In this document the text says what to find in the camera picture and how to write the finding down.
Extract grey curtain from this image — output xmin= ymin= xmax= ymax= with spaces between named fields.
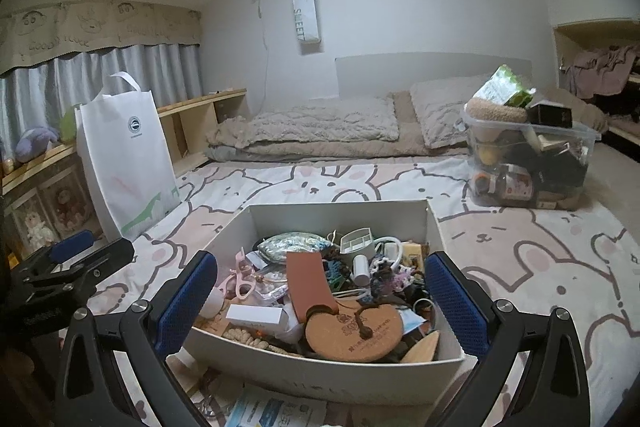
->
xmin=0 ymin=43 xmax=203 ymax=168

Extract white cardboard shoebox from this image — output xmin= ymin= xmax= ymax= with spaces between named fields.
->
xmin=181 ymin=199 xmax=480 ymax=410

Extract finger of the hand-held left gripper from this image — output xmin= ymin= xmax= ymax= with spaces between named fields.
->
xmin=22 ymin=238 xmax=136 ymax=308
xmin=17 ymin=229 xmax=97 ymax=280

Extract wooden bedside shelf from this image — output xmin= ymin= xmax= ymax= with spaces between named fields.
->
xmin=0 ymin=88 xmax=248 ymax=258

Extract wall alcove shelf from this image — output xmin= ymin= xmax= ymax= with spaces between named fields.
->
xmin=552 ymin=19 xmax=640 ymax=148

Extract white cable loop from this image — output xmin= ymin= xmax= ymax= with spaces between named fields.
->
xmin=372 ymin=239 xmax=403 ymax=278

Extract bunny printed bedsheet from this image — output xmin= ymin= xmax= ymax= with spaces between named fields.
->
xmin=0 ymin=154 xmax=640 ymax=427

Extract round cork board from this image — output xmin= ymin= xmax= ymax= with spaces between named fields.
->
xmin=306 ymin=294 xmax=405 ymax=363

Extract clear plastic storage bin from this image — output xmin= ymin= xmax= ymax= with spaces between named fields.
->
xmin=460 ymin=104 xmax=602 ymax=210

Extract small white carton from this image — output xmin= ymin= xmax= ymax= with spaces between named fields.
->
xmin=226 ymin=304 xmax=288 ymax=325

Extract pile of clothes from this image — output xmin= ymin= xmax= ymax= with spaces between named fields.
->
xmin=562 ymin=46 xmax=640 ymax=100

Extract black box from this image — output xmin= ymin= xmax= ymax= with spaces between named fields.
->
xmin=526 ymin=102 xmax=573 ymax=128

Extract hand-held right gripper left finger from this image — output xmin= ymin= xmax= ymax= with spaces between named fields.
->
xmin=54 ymin=250 xmax=219 ymax=427

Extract brown doll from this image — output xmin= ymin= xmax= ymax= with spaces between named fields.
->
xmin=52 ymin=187 xmax=81 ymax=223

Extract beige loofah sponge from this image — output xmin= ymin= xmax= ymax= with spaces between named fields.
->
xmin=472 ymin=97 xmax=528 ymax=124

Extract brown leather case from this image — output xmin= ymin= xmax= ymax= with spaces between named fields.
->
xmin=286 ymin=252 xmax=335 ymax=325

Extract purple plush toy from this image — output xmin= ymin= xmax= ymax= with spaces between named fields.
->
xmin=15 ymin=127 xmax=61 ymax=160

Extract wide beige textured pillow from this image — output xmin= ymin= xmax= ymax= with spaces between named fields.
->
xmin=207 ymin=96 xmax=401 ymax=155

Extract dark glass jar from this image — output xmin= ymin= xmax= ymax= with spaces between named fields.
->
xmin=475 ymin=164 xmax=533 ymax=200

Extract green plush toy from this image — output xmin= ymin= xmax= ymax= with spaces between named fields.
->
xmin=59 ymin=109 xmax=81 ymax=142

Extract white doll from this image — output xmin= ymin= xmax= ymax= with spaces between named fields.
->
xmin=25 ymin=207 xmax=53 ymax=253

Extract green snack packet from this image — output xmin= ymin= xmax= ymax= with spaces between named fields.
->
xmin=472 ymin=64 xmax=536 ymax=108

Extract white tote bag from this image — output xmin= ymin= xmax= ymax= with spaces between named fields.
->
xmin=75 ymin=72 xmax=182 ymax=242

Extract blue white paper leaflet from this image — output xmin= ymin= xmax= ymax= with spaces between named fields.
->
xmin=225 ymin=384 xmax=328 ymax=427

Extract beige bed sheet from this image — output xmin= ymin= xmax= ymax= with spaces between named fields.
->
xmin=580 ymin=142 xmax=640 ymax=228

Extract white wall cable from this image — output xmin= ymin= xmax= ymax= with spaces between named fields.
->
xmin=252 ymin=0 xmax=271 ymax=112

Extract white plastic soap dish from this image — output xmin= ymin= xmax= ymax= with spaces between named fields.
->
xmin=340 ymin=229 xmax=377 ymax=255

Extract beige cartoon valance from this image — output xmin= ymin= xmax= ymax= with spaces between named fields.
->
xmin=0 ymin=1 xmax=203 ymax=75

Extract silver foil pouch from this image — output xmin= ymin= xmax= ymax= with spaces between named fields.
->
xmin=257 ymin=233 xmax=326 ymax=264

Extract pink scissors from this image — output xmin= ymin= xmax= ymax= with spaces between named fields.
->
xmin=220 ymin=249 xmax=258 ymax=300

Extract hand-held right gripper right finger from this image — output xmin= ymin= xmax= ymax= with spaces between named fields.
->
xmin=424 ymin=251 xmax=592 ymax=427

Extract short beige textured pillow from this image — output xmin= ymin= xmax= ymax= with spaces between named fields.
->
xmin=409 ymin=74 xmax=501 ymax=150

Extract small white bottle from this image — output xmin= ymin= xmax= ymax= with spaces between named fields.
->
xmin=352 ymin=255 xmax=371 ymax=288

